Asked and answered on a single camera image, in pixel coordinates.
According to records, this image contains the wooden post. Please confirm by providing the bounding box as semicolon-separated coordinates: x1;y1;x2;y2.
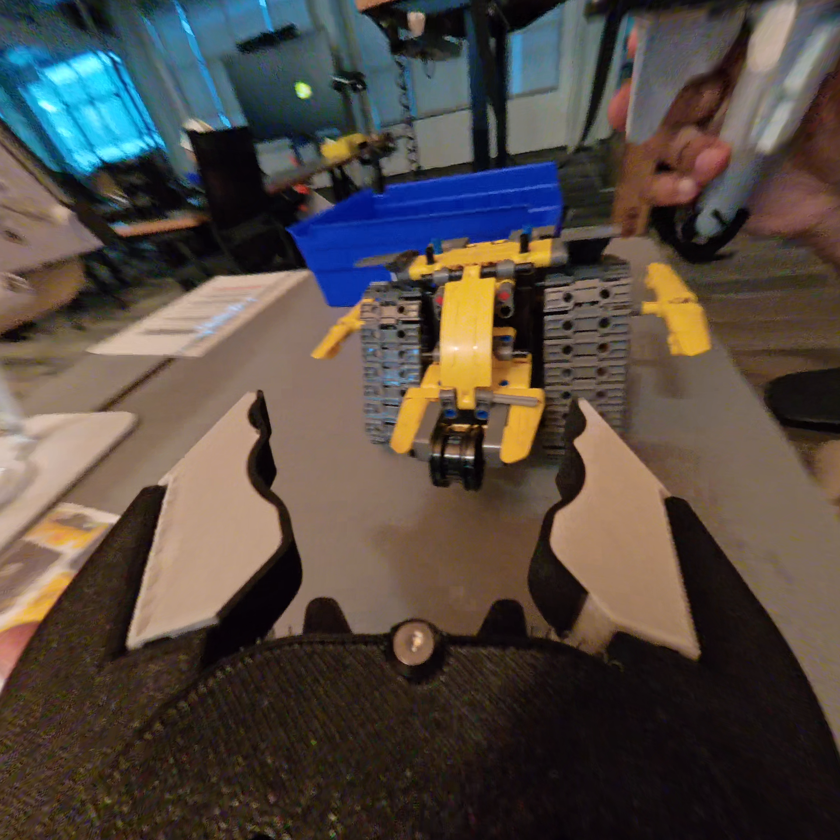
613;141;657;237

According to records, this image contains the yellow tracked toy vehicle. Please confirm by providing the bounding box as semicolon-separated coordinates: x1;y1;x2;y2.
310;223;713;492

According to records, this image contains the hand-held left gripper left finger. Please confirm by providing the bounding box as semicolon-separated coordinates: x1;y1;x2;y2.
126;390;303;651

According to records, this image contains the laminated instruction sheet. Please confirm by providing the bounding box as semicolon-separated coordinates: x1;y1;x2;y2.
88;270;309;358

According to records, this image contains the blue plastic bin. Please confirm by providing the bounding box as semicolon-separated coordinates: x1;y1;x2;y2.
287;163;565;308

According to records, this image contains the person's right hand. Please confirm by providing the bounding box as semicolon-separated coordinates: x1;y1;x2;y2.
607;29;840;263

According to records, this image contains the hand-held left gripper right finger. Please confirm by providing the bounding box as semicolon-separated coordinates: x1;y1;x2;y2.
528;397;701;660

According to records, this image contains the white book stand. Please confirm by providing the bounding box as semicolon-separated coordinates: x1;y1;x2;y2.
0;259;139;549

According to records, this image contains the window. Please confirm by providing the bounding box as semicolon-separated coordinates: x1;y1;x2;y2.
0;49;165;175

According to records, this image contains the instruction booklet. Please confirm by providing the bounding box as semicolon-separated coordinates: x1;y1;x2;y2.
0;131;105;277

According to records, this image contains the black office chair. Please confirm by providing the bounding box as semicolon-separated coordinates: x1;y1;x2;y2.
187;125;290;270

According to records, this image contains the yellow sticker sheet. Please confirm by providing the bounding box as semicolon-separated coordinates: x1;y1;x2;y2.
0;502;120;634

